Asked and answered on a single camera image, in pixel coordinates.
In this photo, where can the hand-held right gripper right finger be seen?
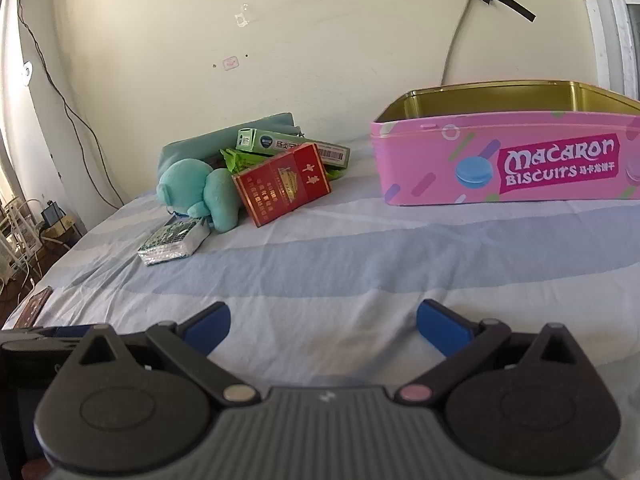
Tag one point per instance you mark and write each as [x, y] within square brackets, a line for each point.
[440, 330]

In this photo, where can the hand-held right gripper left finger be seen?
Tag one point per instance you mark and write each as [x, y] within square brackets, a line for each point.
[210, 325]

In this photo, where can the green patterned tissue packet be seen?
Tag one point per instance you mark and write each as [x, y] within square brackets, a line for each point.
[172, 242]

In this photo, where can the teal plush toy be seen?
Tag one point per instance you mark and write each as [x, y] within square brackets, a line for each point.
[185, 185]

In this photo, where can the red cigarette box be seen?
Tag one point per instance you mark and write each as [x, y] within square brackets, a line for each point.
[280, 185]

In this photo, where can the pink biscuit tin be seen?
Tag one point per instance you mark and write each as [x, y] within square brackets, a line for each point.
[435, 170]

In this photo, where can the green wet wipes packet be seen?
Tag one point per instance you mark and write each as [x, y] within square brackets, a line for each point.
[237, 160]

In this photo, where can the teal fabric pouch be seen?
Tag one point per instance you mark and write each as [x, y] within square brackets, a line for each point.
[210, 140]

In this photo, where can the green white medicine box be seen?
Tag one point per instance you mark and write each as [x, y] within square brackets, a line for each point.
[280, 142]

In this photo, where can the brown book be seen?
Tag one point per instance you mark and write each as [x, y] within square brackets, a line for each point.
[32, 305]

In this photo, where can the striped bed sheet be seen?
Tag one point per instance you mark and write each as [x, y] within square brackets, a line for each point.
[320, 270]

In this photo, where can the small wooden side table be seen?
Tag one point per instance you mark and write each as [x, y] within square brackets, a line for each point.
[62, 230]

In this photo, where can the pink wall sticker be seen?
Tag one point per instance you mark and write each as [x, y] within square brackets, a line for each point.
[230, 63]

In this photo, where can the white round wall fixture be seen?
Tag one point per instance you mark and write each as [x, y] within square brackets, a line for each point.
[27, 71]

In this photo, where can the clear wall hook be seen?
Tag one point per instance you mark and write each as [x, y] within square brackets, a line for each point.
[242, 16]

